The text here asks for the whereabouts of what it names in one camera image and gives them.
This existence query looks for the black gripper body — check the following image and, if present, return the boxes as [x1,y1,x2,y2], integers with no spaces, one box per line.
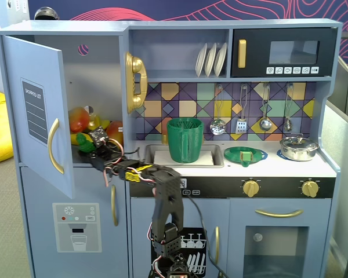
[94,143,126,170]

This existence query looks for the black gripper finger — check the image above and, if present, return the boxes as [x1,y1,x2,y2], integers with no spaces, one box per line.
[86,156,107,172]

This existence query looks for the green ribbed recipient cup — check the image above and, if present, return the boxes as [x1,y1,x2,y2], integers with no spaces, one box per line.
[166,117,205,164]

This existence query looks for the small red yellow toy mango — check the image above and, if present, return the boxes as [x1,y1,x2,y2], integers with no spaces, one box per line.
[106,120,125,147]

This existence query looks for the large red yellow toy mango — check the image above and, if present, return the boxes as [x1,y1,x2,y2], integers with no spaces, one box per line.
[68,107,91,133]

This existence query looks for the grey toy sink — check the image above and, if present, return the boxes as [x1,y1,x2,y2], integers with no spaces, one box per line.
[144,144,226,168]

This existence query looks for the blue door water dispenser print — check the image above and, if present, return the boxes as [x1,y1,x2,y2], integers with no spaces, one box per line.
[19,166,131,278]

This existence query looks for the blue dishwasher door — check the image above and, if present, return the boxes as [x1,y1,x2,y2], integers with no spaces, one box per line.
[130,197,230,278]

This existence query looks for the gold toy telephone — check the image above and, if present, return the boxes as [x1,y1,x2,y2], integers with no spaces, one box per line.
[124,51,148,115]

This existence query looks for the blue open fridge door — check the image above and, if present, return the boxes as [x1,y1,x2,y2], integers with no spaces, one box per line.
[1,35,76,200]

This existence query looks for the metal slotted skimmer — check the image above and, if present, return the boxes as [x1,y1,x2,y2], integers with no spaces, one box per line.
[210,83,227,136]

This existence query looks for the blue toy kitchen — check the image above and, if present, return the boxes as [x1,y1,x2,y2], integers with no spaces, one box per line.
[0,19,343,278]

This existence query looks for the green plate with toy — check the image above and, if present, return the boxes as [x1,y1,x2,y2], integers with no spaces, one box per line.
[223,146,265,169]

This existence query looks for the white toy plate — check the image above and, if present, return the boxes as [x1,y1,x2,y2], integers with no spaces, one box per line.
[194,43,208,78]
[213,42,229,78]
[204,42,218,78]

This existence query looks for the metal slotted spatula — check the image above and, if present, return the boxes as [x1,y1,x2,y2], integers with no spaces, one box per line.
[235,83,248,135]

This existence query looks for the gold stove knob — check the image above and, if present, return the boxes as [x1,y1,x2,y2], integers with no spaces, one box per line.
[301,179,320,199]
[242,178,260,199]

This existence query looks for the metal ladle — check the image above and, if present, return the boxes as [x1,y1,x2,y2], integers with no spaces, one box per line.
[259,83,273,131]

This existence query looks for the metal hanging spoon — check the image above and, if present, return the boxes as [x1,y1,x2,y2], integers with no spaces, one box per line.
[283,83,295,132]

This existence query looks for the black toy microwave door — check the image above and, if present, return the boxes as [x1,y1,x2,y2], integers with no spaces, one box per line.
[230,28,338,78]

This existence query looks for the steel toy pot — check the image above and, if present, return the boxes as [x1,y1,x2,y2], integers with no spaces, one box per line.
[279,141,320,162]

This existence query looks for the steel pot lid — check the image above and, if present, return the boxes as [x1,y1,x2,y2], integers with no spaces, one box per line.
[280,133,319,151]

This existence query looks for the red white servo wires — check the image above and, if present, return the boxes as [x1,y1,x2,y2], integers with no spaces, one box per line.
[103,138,126,188]

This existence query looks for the black wrist camera board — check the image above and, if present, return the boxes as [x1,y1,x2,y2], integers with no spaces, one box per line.
[88,126,108,145]

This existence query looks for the gold straight door handle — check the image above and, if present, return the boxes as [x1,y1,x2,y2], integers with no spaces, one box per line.
[110,184,119,227]

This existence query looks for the gold curved door handle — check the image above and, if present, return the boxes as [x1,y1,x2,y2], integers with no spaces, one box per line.
[48,118,65,175]

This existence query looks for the black power cable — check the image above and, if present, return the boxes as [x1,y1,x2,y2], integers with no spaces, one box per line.
[183,189,230,278]

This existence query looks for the gold dishwasher door handle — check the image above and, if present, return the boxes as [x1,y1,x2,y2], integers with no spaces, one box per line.
[214,226,221,265]

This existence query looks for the gold microwave handle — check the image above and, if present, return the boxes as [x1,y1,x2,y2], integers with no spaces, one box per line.
[237,39,247,69]

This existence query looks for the gold oven door handle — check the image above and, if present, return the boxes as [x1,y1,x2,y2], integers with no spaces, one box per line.
[254,208,305,219]

